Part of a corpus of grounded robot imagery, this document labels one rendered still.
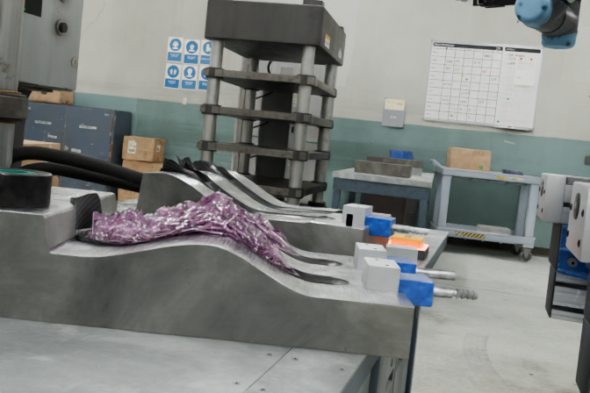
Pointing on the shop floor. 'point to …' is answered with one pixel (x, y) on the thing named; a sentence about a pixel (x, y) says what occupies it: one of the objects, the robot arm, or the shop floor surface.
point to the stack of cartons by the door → (140, 159)
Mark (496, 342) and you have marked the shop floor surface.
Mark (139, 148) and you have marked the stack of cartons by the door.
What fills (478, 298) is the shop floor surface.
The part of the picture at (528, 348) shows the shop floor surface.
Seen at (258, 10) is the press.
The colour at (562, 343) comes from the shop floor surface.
